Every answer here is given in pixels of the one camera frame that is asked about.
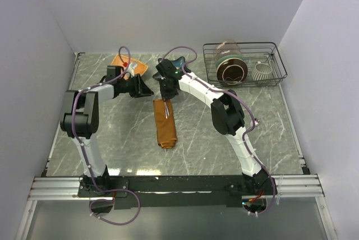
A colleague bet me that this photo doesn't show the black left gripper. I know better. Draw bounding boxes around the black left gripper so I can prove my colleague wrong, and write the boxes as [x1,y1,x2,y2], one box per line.
[118,73,154,98]

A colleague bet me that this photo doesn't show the silver fork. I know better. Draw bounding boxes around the silver fork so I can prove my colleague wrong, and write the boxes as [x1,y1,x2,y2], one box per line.
[164,100,170,119]

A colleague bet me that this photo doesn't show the orange cloth napkin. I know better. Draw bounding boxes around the orange cloth napkin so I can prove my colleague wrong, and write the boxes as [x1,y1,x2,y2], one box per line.
[153,99,177,149]

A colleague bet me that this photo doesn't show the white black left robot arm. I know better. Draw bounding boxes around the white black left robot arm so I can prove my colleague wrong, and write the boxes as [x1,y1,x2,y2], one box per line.
[60,66,154,196]

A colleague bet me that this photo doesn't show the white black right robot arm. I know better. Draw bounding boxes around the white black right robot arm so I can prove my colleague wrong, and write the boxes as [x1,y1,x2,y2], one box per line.
[156,58,270,195]

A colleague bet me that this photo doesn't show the orange woven triangular tray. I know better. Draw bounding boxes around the orange woven triangular tray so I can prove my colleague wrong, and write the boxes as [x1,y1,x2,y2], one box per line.
[111,54,148,80]

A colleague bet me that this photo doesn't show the blue star-shaped dish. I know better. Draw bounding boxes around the blue star-shaped dish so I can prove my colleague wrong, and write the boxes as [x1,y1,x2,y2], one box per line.
[153,56,192,81]

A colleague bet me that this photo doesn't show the stacked ceramic plates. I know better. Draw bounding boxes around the stacked ceramic plates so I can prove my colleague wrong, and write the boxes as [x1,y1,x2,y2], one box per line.
[215,54,248,85]

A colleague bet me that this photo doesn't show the clear glass jar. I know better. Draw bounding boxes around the clear glass jar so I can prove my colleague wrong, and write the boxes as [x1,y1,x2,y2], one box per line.
[213,39,242,61]

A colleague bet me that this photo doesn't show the striped ceramic mug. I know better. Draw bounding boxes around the striped ceramic mug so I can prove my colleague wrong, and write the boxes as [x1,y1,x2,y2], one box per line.
[251,61,273,81]

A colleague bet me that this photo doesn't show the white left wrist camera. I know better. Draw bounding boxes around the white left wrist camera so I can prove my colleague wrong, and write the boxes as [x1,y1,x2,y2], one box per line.
[123,62,138,76]

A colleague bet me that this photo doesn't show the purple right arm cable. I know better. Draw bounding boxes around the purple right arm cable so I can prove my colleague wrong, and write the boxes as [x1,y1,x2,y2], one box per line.
[158,45,278,218]

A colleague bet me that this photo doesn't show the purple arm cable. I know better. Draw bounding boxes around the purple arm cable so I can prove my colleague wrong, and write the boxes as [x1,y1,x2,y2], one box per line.
[71,45,141,227]
[158,45,278,218]

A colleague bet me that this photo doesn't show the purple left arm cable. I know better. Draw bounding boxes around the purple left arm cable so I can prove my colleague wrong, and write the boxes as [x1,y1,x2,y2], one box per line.
[71,45,141,227]

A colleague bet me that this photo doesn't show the black wire dish rack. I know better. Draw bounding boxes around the black wire dish rack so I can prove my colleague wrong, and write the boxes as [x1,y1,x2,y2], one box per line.
[202,42,288,87]

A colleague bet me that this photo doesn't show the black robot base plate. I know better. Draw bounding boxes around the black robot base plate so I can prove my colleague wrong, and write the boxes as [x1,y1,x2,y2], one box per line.
[77,175,278,210]

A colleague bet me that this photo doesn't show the aluminium frame rail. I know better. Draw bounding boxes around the aluminium frame rail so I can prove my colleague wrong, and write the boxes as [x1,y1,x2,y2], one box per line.
[27,175,324,201]

